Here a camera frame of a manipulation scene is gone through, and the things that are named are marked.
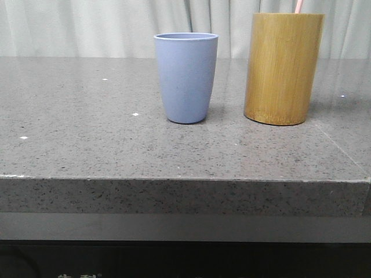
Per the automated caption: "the white pleated curtain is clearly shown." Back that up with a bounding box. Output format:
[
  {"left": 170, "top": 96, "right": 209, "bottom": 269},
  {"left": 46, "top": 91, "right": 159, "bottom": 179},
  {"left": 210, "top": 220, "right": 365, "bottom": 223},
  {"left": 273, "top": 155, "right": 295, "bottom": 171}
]
[{"left": 0, "top": 0, "right": 371, "bottom": 60}]

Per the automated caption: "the dark cabinet front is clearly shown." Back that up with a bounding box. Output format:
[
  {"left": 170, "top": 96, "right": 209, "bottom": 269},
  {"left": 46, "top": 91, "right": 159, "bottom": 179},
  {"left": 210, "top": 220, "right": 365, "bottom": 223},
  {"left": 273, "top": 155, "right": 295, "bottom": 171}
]
[{"left": 1, "top": 240, "right": 370, "bottom": 277}]

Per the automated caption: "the bamboo cylinder holder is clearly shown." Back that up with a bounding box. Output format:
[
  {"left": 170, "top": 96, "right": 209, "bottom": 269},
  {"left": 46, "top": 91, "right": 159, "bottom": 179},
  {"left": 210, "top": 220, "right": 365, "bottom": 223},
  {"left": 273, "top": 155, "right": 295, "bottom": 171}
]
[{"left": 244, "top": 13, "right": 325, "bottom": 126}]

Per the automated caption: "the blue plastic cup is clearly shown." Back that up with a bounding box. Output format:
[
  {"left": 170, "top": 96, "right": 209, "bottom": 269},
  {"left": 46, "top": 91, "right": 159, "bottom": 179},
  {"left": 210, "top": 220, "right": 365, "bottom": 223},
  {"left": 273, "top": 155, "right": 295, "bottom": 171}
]
[{"left": 154, "top": 32, "right": 219, "bottom": 124}]

